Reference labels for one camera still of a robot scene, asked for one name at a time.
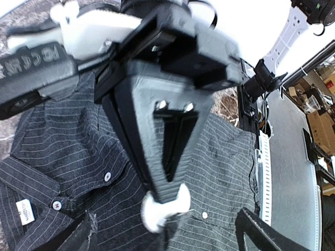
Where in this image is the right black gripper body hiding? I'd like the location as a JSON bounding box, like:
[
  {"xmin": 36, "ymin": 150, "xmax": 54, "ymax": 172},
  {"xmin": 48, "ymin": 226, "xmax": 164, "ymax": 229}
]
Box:
[{"xmin": 94, "ymin": 2, "xmax": 242, "ymax": 105}]

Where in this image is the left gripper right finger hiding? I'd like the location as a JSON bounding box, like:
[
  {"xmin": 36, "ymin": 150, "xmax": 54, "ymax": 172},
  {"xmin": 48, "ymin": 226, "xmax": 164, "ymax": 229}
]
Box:
[{"xmin": 235, "ymin": 208, "xmax": 307, "ymax": 251}]

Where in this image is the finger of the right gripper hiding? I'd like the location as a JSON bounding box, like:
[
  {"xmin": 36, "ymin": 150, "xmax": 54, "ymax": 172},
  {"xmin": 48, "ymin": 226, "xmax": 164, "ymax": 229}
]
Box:
[
  {"xmin": 101, "ymin": 76, "xmax": 157, "ymax": 193},
  {"xmin": 125, "ymin": 61, "xmax": 213, "ymax": 203}
]

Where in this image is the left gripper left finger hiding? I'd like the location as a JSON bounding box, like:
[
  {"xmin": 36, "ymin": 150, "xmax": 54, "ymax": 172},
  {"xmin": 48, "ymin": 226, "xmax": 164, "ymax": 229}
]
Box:
[{"xmin": 35, "ymin": 211, "xmax": 97, "ymax": 251}]

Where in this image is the black pinstriped shirt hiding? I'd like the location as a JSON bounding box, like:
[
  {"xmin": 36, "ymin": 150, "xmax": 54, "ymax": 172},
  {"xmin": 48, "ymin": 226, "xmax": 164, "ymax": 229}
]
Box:
[{"xmin": 1, "ymin": 72, "xmax": 255, "ymax": 250}]

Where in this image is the round brooch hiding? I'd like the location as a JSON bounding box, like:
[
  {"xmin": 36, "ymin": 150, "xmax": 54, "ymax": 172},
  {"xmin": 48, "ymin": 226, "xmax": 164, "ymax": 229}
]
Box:
[{"xmin": 140, "ymin": 183, "xmax": 191, "ymax": 233}]

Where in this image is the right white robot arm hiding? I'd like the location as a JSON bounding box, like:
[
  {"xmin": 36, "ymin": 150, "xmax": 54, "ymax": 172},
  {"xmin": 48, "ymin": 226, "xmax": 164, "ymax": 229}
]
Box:
[{"xmin": 94, "ymin": 1, "xmax": 334, "ymax": 204}]

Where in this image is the white slotted cable duct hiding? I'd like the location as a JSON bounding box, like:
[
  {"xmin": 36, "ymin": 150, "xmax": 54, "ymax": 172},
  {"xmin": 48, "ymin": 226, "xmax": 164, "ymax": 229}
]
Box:
[{"xmin": 255, "ymin": 131, "xmax": 272, "ymax": 226}]

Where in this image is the black front rail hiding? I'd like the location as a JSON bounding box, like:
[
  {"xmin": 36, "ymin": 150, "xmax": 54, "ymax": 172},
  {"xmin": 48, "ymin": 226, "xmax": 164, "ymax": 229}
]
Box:
[{"xmin": 237, "ymin": 40, "xmax": 334, "ymax": 132}]

